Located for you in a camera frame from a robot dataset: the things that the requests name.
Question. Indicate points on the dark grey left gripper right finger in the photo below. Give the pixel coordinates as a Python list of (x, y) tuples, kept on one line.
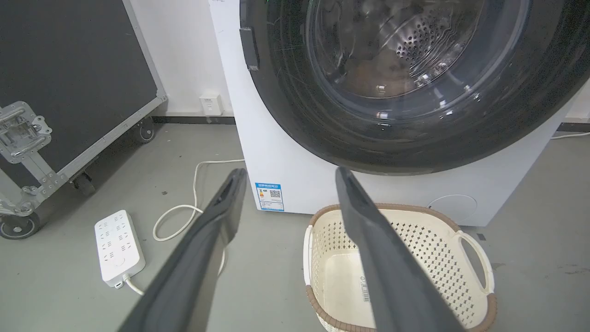
[(392, 272)]

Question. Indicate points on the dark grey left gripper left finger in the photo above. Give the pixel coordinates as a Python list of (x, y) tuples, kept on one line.
[(193, 263)]

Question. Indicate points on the white washing machine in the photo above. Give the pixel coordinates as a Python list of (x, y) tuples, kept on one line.
[(295, 152)]

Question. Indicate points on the black round washing machine door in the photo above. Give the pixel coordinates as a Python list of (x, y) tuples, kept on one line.
[(415, 92)]

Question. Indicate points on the cream perforated laundry basket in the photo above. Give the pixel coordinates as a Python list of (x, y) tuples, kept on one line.
[(433, 258)]

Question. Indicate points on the white power strip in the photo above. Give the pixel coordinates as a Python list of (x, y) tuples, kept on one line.
[(119, 247)]

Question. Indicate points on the blue energy label sticker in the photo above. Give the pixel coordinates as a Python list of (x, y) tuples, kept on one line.
[(269, 197)]

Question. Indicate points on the black flight case with casters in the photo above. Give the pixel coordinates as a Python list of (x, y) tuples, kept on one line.
[(69, 92)]

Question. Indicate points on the white wall socket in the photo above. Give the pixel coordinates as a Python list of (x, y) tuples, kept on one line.
[(211, 104)]

